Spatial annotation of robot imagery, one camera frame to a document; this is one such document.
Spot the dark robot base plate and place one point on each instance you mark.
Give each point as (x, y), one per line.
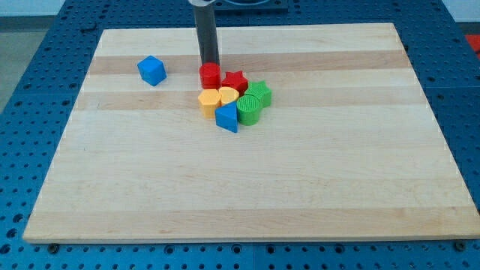
(251, 5)

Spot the blue cube block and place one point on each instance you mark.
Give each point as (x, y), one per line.
(152, 70)

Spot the red star block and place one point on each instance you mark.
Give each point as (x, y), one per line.
(236, 80)

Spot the light wooden board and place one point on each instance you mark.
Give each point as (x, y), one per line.
(349, 149)

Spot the red cylinder block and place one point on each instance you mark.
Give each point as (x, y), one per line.
(210, 75)

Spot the yellow hexagon block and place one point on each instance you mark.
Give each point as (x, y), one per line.
(209, 100)

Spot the green star block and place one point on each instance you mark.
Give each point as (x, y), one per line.
(261, 91)

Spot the blue triangle block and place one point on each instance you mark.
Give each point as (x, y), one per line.
(226, 117)

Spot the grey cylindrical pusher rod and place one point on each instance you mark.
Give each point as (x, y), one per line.
(204, 18)

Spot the green cylinder block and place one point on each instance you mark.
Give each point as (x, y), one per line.
(248, 110)

